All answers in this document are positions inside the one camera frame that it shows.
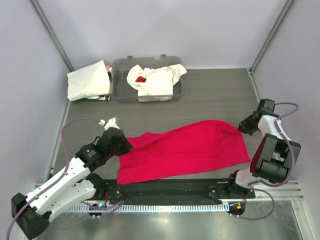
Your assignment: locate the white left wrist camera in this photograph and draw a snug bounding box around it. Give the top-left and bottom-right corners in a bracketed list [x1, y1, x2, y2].
[98, 117, 120, 131]

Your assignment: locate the left aluminium frame post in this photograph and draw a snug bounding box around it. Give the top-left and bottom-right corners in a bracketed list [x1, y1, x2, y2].
[28, 0, 75, 72]

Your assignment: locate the aluminium frame post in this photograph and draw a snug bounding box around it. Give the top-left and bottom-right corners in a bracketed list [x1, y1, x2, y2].
[28, 0, 75, 72]
[249, 0, 296, 75]

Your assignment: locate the pink t shirt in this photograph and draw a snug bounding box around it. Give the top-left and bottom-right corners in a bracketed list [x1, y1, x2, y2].
[117, 119, 251, 185]

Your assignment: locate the clear plastic storage bin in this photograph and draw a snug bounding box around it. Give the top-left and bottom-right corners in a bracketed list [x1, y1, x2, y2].
[110, 55, 185, 103]

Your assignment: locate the right aluminium frame post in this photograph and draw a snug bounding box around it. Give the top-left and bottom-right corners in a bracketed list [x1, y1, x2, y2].
[249, 0, 296, 75]

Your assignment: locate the aluminium extrusion rail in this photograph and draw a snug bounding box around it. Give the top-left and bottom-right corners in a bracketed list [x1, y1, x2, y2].
[253, 180, 304, 201]

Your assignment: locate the white shirt in bin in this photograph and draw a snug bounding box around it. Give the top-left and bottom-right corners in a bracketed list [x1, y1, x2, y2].
[126, 64, 187, 102]

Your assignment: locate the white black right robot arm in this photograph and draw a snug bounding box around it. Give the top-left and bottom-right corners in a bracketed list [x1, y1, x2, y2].
[225, 98, 301, 198]

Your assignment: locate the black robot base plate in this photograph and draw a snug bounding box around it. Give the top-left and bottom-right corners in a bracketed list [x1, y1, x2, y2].
[91, 178, 256, 206]

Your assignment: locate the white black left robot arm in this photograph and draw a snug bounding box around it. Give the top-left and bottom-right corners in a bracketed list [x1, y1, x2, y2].
[11, 127, 132, 240]

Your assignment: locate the folded white shirt stack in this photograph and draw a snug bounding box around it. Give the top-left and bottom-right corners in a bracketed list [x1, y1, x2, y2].
[67, 60, 110, 102]

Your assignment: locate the slotted grey cable duct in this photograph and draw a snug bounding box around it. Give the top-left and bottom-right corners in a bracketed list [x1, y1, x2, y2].
[66, 202, 230, 214]

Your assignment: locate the red tag on shirt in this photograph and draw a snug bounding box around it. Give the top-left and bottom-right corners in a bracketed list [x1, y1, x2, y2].
[135, 76, 147, 83]

